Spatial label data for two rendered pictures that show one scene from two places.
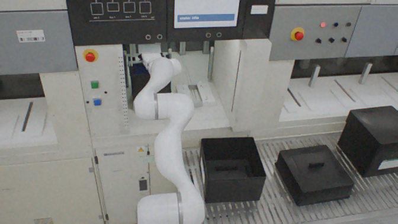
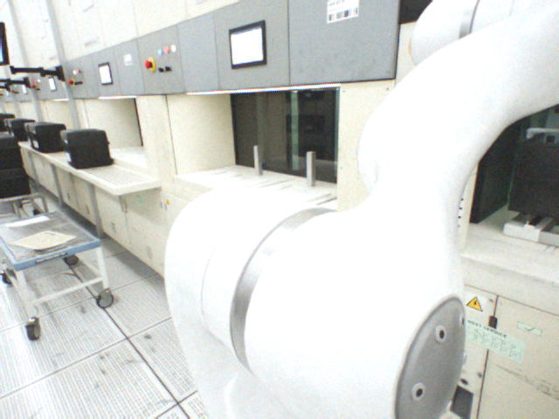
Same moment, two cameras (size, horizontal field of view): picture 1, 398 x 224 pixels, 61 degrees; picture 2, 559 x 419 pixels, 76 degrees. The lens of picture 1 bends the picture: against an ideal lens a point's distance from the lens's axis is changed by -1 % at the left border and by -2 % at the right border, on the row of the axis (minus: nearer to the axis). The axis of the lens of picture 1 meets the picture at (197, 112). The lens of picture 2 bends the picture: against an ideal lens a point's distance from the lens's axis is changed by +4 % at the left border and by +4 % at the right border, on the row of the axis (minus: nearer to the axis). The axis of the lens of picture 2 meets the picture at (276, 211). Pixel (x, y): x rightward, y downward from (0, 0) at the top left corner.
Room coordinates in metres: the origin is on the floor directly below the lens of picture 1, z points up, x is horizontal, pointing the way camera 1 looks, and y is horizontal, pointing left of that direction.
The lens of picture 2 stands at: (0.59, -0.13, 1.25)
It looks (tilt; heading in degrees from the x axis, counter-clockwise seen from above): 18 degrees down; 62
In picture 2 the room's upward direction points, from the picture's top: 2 degrees counter-clockwise
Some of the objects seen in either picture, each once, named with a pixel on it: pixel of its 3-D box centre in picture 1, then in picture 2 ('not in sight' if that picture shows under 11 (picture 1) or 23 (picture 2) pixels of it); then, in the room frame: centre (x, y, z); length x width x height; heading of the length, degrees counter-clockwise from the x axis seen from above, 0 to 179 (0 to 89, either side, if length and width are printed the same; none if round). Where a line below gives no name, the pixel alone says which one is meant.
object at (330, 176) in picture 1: (314, 171); not in sight; (1.22, -0.62, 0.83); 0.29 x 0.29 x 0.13; 15
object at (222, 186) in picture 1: (230, 168); not in sight; (1.17, -0.18, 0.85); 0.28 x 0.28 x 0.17; 9
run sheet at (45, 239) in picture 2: not in sight; (44, 238); (0.27, 2.31, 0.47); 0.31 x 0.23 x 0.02; 125
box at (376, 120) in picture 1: (378, 140); not in sight; (1.42, -1.01, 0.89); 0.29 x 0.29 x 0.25; 15
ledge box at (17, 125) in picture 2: not in sight; (23, 130); (-0.04, 5.43, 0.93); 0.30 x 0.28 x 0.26; 104
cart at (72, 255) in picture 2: not in sight; (51, 262); (0.25, 2.49, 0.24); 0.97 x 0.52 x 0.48; 106
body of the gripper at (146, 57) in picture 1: (152, 60); not in sight; (1.59, 0.26, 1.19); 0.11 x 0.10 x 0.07; 21
